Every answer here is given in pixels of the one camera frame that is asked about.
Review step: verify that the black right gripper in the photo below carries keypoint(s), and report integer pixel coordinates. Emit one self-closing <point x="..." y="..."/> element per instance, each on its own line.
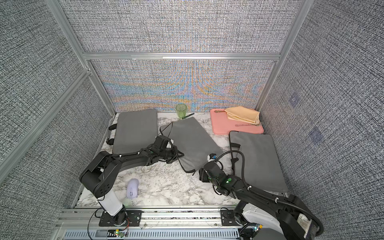
<point x="202" y="174"/>

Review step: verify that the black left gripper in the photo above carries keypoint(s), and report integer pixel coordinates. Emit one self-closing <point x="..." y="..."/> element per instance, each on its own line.
<point x="176" y="155"/>

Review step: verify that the grey laptop bag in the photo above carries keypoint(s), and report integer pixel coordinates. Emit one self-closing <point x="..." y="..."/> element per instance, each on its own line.
<point x="133" y="131"/>
<point x="192" y="140"/>
<point x="262" y="166"/>

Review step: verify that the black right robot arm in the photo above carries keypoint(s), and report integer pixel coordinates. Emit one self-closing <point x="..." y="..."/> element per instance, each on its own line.
<point x="288" y="216"/>

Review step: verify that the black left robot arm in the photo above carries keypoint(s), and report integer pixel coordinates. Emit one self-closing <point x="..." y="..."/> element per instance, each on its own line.
<point x="101" y="173"/>

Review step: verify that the lilac computer mouse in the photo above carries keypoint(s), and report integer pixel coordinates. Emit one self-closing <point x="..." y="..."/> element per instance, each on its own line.
<point x="132" y="189"/>

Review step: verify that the green plastic cup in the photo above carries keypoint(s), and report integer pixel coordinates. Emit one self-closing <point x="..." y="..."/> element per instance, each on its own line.
<point x="181" y="110"/>

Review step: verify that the pink tray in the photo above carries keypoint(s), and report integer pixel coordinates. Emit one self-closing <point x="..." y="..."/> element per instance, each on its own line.
<point x="221" y="125"/>

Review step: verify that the tan folded cloth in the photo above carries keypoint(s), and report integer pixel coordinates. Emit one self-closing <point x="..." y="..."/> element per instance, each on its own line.
<point x="243" y="114"/>

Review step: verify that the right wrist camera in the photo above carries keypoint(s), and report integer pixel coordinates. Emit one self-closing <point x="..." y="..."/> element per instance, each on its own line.
<point x="211" y="157"/>

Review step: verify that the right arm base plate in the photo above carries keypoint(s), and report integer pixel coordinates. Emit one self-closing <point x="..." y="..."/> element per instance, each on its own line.
<point x="228" y="218"/>

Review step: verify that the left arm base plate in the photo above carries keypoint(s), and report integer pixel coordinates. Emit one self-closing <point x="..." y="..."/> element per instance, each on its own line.
<point x="133" y="217"/>

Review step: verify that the aluminium front rail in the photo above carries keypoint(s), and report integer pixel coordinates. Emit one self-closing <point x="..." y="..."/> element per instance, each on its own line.
<point x="157" y="223"/>

